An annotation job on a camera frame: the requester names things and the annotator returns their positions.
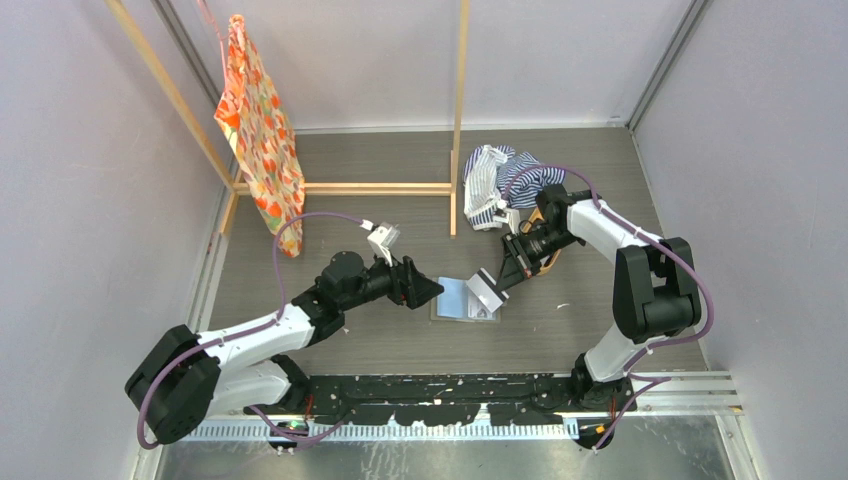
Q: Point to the wooden rack frame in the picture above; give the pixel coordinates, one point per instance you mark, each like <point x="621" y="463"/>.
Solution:
<point x="237" y="188"/>

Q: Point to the yellow oval tray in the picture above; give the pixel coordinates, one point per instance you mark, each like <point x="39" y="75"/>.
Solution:
<point x="526" y="226"/>

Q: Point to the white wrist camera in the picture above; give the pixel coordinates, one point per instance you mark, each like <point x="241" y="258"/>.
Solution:
<point x="507" y="217"/>
<point x="381" y="239"/>

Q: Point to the clear grey card holder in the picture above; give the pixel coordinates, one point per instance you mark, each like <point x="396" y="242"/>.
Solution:
<point x="451" y="304"/>

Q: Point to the aluminium rail frame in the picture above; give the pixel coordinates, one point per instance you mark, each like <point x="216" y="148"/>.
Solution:
<point x="659" y="394"/>

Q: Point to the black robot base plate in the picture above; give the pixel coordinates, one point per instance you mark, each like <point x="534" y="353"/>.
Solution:
<point x="443" y="400"/>

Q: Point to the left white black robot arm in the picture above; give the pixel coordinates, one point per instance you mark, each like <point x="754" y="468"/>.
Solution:
<point x="188" y="376"/>

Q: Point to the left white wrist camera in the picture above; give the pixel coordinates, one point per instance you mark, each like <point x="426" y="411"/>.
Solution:
<point x="381" y="239"/>

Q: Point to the blue white striped cloth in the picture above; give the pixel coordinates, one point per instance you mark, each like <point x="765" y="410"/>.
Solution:
<point x="496" y="178"/>

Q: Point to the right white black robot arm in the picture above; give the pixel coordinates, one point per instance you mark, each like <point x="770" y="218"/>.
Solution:
<point x="654" y="298"/>

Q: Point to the orange floral cloth bag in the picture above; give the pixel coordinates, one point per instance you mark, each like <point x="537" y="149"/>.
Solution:
<point x="253" y="120"/>

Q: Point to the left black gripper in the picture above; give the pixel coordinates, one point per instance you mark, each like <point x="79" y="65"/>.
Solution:
<point x="419" y="288"/>

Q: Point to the silver VIP card front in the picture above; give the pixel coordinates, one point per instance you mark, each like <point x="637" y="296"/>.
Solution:
<point x="477" y="311"/>

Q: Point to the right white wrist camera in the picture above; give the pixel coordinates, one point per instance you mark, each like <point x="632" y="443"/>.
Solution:
<point x="507" y="217"/>

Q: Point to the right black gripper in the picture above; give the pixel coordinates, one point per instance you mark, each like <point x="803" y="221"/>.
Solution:
<point x="513" y="270"/>

